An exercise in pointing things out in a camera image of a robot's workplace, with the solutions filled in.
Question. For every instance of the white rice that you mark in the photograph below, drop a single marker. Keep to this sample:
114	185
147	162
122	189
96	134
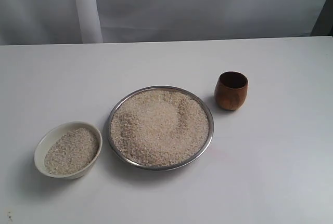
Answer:
72	152

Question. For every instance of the round steel tray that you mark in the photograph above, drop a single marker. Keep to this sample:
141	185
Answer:
169	167

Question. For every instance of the rice pile in tray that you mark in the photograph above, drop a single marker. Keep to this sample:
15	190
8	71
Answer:
159	128

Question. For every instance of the white backdrop curtain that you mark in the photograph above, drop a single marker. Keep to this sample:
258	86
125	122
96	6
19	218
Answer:
114	21

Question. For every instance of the brown wooden cup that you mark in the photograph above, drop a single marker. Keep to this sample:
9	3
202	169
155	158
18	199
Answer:
231	90

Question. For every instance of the white ceramic bowl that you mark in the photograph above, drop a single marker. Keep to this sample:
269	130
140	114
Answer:
51	137

